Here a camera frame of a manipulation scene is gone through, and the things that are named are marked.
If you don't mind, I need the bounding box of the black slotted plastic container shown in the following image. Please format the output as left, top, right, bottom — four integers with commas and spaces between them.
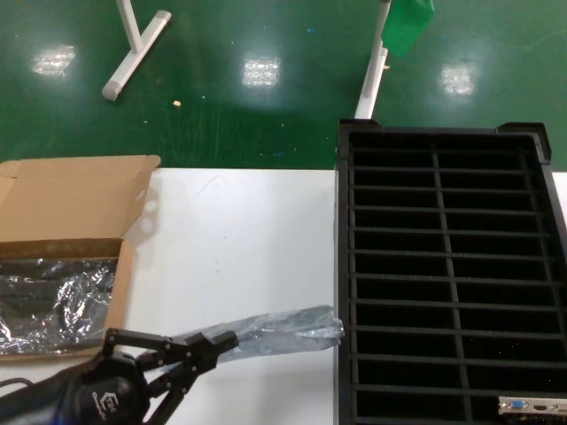
335, 118, 567, 425

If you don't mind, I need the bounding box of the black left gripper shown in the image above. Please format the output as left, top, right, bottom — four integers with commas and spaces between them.
0, 327, 240, 425

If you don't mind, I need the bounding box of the green table cloth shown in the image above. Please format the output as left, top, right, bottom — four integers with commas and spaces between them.
381, 0, 438, 60

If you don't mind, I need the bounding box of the white T-shaped table leg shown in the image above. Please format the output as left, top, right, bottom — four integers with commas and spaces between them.
101, 0, 173, 103

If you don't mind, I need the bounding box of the brown cardboard box with lid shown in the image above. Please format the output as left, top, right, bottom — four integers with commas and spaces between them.
0, 154, 162, 362

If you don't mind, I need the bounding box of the grey translucent antistatic bag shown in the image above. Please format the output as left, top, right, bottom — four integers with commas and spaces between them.
170, 304, 346, 363

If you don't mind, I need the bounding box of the graphics card with metal bracket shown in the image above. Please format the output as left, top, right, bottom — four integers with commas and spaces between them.
498, 395, 567, 420

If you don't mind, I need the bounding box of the white straight table leg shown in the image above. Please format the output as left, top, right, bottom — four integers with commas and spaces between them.
353, 0, 393, 120

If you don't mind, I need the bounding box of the crumpled shiny silver bag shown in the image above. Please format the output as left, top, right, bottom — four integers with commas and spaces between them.
0, 259, 118, 355

